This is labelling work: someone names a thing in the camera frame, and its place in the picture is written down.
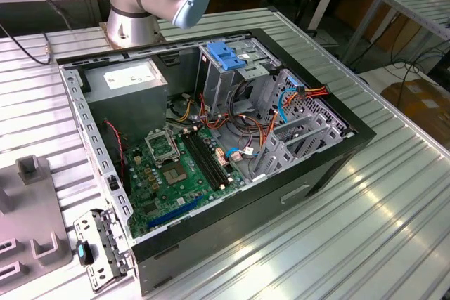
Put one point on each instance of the grey metal disk bay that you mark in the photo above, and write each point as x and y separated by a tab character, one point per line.
316	128

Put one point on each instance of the black RAM slot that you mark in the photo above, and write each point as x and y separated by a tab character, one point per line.
213	159
204	159
208	159
199	159

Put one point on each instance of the grey optical drive cage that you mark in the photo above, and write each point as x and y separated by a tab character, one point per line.
218	82

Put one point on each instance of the CPU socket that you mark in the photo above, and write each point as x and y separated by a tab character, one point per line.
174	175

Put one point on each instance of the blue plastic drive latch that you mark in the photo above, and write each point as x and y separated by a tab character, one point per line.
221	55

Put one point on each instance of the black open PC case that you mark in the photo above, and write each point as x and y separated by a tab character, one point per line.
246	215

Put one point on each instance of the green motherboard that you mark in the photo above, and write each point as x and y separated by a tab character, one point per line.
168	201

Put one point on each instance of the blue expansion slot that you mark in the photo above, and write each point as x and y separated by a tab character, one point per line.
175	210

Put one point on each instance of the grey power supply unit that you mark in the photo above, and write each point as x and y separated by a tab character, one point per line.
123	103

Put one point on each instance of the black case fan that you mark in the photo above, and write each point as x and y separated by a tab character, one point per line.
112	145

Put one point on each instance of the large flat cardboard box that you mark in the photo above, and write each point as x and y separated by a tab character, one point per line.
422	103

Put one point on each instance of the grey parts rack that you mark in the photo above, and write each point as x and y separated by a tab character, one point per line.
28	215

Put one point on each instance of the metal slat table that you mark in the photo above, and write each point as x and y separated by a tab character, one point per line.
415	8

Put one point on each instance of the metal expansion bracket cover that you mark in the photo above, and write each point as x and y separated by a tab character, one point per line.
105	240

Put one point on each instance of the black blue bracket latch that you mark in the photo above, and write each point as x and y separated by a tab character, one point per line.
82	252

